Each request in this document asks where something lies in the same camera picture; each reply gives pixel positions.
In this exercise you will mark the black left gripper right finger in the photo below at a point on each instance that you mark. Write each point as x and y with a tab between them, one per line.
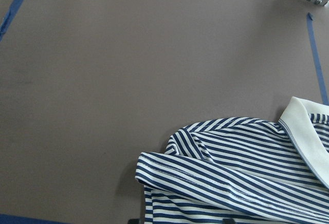
228	221

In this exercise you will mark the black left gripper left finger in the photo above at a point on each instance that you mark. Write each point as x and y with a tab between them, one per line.
133	221

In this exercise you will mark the blue white striped polo shirt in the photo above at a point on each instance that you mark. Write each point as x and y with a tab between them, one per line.
247	169

